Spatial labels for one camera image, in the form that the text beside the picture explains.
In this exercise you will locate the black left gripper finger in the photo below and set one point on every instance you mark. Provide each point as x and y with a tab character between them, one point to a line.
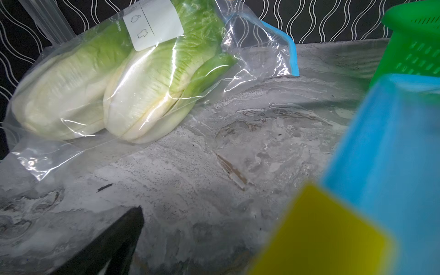
113	249

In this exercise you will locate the pale chinese cabbage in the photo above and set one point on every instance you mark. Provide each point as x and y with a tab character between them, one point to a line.
62	98
177	55

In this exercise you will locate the zip-top bag with two cabbages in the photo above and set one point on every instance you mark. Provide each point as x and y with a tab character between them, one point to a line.
261	52

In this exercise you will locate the yellow zip slider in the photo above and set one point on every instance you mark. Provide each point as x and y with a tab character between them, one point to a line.
320	235

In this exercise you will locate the zip-top bag blue seal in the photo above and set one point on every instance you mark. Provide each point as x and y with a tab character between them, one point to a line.
387	166

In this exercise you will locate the green plastic basket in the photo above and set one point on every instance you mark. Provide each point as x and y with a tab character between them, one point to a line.
414	46

